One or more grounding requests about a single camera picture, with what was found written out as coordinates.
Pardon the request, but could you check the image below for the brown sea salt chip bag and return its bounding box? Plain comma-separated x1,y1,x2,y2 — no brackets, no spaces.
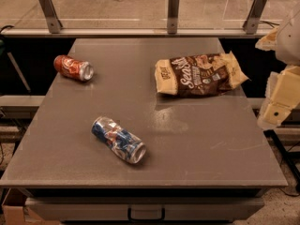
155,52,248,98

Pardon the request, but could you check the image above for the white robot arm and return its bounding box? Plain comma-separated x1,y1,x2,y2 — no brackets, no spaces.
255,7,300,130

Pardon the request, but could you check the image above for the blue crushed soda can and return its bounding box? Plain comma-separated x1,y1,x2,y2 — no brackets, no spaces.
91,116,146,164

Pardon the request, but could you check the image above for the red soda can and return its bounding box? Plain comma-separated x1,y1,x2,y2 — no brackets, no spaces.
53,55,94,82

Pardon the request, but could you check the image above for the clear acrylic barrier panel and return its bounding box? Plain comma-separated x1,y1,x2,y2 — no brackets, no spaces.
0,0,300,31

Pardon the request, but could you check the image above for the grey table drawer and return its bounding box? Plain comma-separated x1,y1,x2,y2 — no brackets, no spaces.
25,197,264,222

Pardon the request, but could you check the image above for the cardboard box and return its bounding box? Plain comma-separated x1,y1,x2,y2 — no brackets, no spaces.
2,188,61,225

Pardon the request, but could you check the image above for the right metal barrier bracket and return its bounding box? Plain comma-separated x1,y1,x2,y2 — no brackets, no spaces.
243,0,267,35

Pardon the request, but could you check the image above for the metal barrier bracket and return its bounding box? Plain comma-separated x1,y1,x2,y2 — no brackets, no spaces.
167,0,180,34
243,0,267,35
38,0,62,34

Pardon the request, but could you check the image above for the middle metal barrier bracket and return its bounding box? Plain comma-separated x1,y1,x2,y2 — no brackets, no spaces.
167,0,180,34

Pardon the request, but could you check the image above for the left metal barrier bracket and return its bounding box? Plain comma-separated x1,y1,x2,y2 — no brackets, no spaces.
38,0,62,34

